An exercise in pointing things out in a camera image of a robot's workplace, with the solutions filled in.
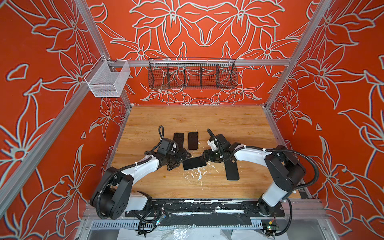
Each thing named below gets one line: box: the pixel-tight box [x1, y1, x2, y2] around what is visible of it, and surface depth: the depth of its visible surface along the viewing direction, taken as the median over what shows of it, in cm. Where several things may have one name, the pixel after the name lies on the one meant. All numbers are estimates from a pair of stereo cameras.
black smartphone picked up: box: [173, 132, 184, 150], surface depth 102 cm
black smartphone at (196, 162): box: [182, 156, 207, 170], surface depth 89 cm
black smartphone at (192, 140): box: [188, 131, 198, 150], surface depth 99 cm
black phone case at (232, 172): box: [224, 160, 240, 181], surface depth 87 cm
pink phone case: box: [187, 131, 199, 151], surface depth 100 cm
